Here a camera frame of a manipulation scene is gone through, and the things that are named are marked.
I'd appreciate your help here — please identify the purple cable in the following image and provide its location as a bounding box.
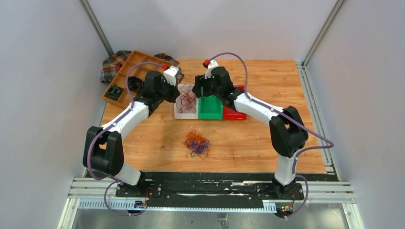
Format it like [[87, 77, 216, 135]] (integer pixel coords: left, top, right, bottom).
[[203, 52, 335, 219], [86, 62, 168, 217]]

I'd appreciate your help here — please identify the plaid cloth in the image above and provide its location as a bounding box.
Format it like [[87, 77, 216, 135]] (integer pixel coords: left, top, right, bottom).
[[100, 50, 180, 83]]

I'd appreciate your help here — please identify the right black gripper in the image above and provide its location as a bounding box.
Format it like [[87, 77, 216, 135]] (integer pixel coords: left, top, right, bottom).
[[192, 74, 222, 99]]

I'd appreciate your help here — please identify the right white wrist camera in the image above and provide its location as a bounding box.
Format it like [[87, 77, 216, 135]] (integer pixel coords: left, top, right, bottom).
[[203, 59, 219, 79]]

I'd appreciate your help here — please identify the orange wooden compartment tray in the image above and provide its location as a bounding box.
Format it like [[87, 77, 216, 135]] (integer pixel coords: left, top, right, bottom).
[[102, 53, 172, 108]]

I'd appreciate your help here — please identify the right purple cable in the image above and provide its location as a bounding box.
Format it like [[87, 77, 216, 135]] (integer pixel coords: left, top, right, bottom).
[[203, 52, 335, 219]]

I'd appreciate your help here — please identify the white plastic bin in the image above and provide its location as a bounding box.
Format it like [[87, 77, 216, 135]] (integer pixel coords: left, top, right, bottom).
[[174, 84, 199, 119]]

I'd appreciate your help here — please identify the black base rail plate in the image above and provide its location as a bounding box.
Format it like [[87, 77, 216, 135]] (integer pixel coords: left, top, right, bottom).
[[108, 171, 305, 209]]

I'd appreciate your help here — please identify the red plastic bin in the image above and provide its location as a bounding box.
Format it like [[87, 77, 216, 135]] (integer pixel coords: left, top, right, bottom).
[[220, 85, 247, 120]]

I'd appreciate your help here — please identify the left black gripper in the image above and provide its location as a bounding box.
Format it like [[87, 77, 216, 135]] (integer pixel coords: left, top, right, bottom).
[[156, 78, 181, 104]]

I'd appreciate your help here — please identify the green plastic bin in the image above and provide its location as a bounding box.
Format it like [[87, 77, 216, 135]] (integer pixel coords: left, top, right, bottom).
[[198, 87, 223, 120]]

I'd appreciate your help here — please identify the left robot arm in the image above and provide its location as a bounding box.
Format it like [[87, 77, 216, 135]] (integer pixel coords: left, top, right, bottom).
[[83, 66, 182, 197]]

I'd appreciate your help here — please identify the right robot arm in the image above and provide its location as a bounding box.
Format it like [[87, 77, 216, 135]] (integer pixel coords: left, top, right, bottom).
[[192, 66, 309, 199]]

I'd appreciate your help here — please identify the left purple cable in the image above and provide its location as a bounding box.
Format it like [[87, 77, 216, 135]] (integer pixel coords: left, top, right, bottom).
[[86, 62, 168, 217]]

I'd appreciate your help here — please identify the orange and purple wire tangle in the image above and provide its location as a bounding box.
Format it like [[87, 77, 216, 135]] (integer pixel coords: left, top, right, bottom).
[[182, 129, 212, 161]]

